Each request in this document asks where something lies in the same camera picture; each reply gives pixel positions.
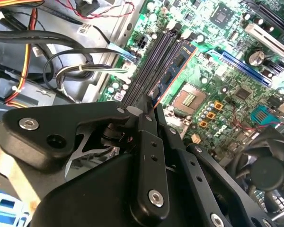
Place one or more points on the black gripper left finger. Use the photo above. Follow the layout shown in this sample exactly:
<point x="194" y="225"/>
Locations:
<point x="151" y="165"/>

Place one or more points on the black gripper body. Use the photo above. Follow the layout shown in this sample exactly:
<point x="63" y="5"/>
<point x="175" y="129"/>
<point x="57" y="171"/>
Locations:
<point x="90" y="201"/>

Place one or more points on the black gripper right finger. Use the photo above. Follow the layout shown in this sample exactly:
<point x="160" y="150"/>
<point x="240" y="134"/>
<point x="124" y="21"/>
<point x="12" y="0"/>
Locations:
<point x="203" y="189"/>

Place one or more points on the blue RAM stick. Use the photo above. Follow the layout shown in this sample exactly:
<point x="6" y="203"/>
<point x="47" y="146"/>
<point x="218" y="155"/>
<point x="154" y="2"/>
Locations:
<point x="177" y="63"/>

